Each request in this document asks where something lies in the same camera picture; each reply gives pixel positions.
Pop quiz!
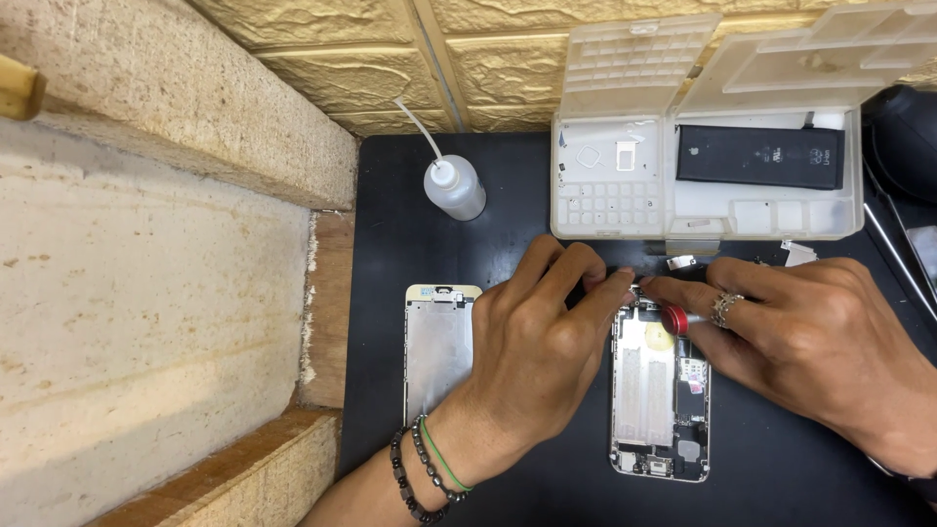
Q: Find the person's left hand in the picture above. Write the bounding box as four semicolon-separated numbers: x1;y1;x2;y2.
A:
438;234;637;484

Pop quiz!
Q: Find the person's right hand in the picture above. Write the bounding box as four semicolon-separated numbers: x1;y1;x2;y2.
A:
637;256;937;449

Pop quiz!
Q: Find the red and silver screwdriver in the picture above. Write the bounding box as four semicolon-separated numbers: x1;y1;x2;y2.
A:
661;304;718;338

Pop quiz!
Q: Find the gold phone chassis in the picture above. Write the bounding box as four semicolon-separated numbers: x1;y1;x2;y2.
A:
609;282;712;484

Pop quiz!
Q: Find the white phone screen assembly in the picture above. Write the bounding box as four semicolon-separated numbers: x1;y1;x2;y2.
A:
403;284;484;429

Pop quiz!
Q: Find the thin metal rod tool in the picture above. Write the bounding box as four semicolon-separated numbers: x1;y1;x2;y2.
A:
863;202;937;324

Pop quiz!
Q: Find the black work mat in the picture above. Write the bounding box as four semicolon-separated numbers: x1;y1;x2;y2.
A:
338;132;937;527

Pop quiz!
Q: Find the black phone battery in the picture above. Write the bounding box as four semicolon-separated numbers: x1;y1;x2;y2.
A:
675;124;847;192

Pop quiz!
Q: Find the white squeeze bottle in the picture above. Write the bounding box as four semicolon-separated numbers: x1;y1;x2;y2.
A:
394;97;488;223

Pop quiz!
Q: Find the black rounded device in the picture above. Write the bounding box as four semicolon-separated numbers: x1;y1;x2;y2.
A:
860;83;937;207

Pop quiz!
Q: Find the clear plastic organizer box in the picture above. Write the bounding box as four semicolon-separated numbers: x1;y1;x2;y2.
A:
550;0;937;255

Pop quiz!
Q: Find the wooden block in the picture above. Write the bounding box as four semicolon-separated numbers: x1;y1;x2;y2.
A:
86;407;343;527

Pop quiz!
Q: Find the rough wooden beam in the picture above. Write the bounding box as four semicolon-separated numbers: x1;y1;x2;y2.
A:
0;0;359;213

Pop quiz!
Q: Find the silver finger ring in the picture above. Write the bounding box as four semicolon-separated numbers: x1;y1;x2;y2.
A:
712;292;746;329

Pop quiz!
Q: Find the green cord bracelet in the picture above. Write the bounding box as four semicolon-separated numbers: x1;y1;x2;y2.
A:
419;416;475;493

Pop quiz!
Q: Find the black bead bracelet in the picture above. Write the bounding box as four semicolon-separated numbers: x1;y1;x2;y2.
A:
409;415;470;505
388;426;449;526

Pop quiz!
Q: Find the wooden handle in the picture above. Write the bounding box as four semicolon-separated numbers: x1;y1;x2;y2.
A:
0;54;48;122

